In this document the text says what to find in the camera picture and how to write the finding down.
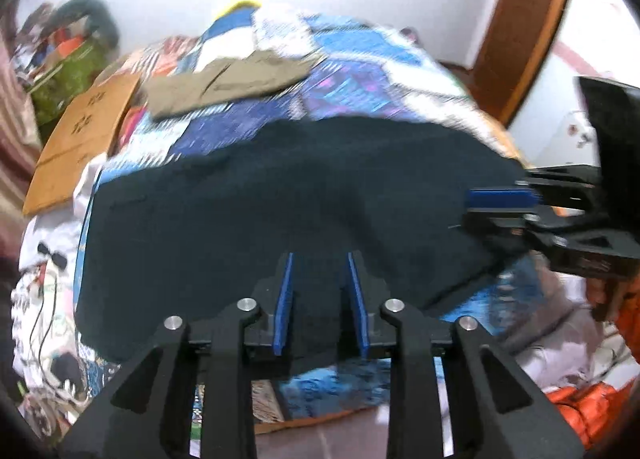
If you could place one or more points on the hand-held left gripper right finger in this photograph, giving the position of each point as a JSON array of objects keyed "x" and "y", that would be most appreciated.
[{"x": 357, "y": 309}]

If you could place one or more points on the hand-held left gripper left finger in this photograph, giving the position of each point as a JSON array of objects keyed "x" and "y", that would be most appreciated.
[{"x": 283, "y": 309}]

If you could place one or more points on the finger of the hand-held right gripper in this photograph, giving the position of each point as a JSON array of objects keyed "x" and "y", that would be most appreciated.
[
  {"x": 500, "y": 226},
  {"x": 500, "y": 199}
]

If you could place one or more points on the black pants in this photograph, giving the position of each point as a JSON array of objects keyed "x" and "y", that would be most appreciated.
[{"x": 260, "y": 204}]

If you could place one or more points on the folded khaki pants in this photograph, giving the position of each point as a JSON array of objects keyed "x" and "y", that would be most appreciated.
[{"x": 225, "y": 84}]

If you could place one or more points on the white cabinet panel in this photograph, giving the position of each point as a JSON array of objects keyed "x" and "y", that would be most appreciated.
[{"x": 565, "y": 129}]

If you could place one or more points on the patchwork blanket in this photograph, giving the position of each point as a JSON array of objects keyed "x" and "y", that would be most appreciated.
[{"x": 350, "y": 79}]

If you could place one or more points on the orange jacket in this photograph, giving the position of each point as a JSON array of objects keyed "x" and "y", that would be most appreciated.
[{"x": 590, "y": 404}]

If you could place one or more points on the white printed cloth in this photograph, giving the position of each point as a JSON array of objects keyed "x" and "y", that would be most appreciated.
[{"x": 45, "y": 299}]

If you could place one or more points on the brown cardboard box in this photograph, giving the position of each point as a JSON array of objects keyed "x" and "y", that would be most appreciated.
[{"x": 80, "y": 139}]

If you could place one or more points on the striped orange blanket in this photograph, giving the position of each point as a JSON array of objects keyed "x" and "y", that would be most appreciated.
[{"x": 160, "y": 51}]

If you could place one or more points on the green bag with clutter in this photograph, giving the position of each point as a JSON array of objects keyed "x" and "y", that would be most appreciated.
[{"x": 65, "y": 79}]

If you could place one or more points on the striped pink curtain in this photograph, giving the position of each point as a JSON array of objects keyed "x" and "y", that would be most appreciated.
[{"x": 15, "y": 139}]

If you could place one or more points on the grey plush pillow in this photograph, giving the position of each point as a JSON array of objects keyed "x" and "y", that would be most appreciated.
[{"x": 100, "y": 14}]

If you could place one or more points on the pile of clutter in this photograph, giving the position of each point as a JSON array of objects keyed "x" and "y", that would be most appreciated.
[{"x": 45, "y": 39}]

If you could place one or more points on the wooden door frame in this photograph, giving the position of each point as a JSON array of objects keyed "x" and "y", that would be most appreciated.
[{"x": 520, "y": 29}]

